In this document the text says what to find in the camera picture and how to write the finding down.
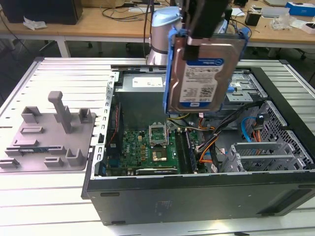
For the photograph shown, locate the black cable bundle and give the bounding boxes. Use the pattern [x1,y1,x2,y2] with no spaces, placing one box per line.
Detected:
[195,99,268,173]

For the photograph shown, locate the blue data wire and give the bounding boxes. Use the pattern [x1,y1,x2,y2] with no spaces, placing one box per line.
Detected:
[242,113,266,143]

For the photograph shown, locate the clear plastic bags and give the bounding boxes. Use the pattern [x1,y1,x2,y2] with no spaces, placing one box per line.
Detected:
[272,13,315,34]

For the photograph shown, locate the grey power supply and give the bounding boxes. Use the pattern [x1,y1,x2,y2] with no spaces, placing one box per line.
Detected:
[114,73,171,124]

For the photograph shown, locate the white paper sheet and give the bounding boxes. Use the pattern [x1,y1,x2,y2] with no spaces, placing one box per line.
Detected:
[231,7,247,18]

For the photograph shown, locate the CPU socket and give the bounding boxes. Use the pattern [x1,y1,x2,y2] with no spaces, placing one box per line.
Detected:
[150,146,170,163]

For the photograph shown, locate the orange power wire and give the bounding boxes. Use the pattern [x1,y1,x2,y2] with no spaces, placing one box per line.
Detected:
[196,124,263,165]

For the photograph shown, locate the grey flat device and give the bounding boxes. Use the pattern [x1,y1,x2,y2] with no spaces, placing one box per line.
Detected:
[260,6,286,18]

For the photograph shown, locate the hard disk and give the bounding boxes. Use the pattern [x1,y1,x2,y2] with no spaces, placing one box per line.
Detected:
[163,27,251,115]

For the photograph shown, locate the metal disk bay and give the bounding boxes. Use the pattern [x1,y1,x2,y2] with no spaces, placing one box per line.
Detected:
[220,141,308,173]

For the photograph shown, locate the small black box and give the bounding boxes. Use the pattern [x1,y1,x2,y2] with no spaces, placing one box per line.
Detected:
[245,11,262,27]

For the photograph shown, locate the black RAM slot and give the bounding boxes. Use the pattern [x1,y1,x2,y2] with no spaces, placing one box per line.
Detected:
[174,130,186,173]
[183,130,194,173]
[179,130,190,173]

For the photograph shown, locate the yellow and black wire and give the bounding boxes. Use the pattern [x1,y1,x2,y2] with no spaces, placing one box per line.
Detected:
[167,113,190,121]

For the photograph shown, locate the RAM stick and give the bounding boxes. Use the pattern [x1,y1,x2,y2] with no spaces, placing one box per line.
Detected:
[19,147,50,152]

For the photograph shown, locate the wire locking lever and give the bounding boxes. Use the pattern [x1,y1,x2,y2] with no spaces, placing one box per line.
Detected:
[165,120,171,148]

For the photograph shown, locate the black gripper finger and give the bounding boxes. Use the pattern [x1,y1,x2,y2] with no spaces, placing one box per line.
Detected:
[184,36,199,61]

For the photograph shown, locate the wooden desk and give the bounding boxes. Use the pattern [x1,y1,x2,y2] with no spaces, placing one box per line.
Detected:
[0,0,315,59]

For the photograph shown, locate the black PC case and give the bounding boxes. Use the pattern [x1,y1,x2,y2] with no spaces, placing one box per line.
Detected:
[81,59,315,226]

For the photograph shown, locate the green motherboard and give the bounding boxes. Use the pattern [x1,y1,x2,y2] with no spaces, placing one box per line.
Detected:
[122,129,198,174]

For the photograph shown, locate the black computer tower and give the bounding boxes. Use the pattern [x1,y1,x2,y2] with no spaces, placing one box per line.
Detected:
[2,0,83,26]

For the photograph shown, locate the blue cardboard box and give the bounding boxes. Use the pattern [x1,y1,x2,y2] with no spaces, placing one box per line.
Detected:
[285,1,315,17]

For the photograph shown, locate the white crumpled plastic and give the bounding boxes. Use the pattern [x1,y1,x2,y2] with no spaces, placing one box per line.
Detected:
[23,16,48,31]

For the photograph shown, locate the black graphics card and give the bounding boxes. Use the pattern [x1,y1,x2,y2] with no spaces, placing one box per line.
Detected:
[135,167,178,176]

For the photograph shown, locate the metal socket cover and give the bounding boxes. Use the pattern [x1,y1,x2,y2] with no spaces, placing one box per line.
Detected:
[148,122,170,148]

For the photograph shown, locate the metal optical drive cage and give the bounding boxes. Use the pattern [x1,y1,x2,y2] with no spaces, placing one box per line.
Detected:
[196,69,268,119]

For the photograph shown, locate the grey parts rack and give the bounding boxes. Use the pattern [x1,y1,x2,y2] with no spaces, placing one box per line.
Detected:
[0,90,97,173]

